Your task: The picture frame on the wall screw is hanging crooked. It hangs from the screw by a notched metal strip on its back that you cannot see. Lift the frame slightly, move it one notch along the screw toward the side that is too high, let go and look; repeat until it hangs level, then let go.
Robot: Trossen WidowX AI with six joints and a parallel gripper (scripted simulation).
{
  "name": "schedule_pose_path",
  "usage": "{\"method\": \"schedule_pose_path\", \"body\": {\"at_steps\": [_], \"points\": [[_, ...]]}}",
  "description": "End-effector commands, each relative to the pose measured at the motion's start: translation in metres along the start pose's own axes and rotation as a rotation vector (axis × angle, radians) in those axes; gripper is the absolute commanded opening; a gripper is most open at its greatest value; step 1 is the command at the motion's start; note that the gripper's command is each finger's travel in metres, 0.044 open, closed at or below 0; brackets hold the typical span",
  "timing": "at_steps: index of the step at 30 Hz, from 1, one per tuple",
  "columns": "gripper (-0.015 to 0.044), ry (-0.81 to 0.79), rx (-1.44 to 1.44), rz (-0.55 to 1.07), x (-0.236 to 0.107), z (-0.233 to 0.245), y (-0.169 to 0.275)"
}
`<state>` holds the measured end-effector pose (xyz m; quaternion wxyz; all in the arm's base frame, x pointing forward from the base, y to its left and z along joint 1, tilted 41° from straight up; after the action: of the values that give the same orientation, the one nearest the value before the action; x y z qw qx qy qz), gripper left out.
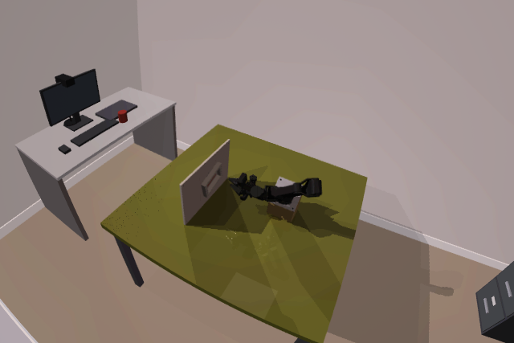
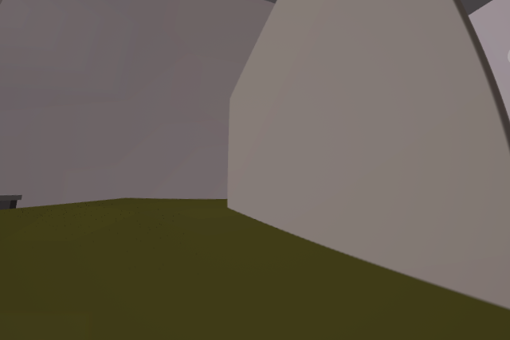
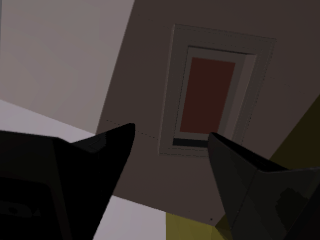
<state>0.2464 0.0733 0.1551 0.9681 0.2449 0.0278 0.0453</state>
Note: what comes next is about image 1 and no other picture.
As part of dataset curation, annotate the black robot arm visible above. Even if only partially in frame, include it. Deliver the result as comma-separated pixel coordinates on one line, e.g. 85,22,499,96
247,174,322,205

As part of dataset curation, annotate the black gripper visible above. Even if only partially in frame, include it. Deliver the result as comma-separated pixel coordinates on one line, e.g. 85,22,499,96
228,173,256,201

